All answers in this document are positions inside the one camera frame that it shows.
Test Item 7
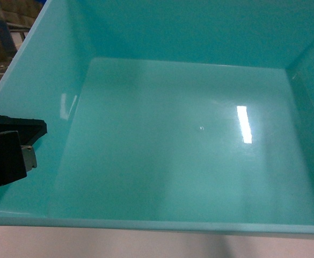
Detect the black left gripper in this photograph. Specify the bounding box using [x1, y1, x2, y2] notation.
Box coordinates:
[0, 115, 47, 187]

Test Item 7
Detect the turquoise plastic bin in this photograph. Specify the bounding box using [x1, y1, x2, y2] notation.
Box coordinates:
[0, 1, 314, 238]

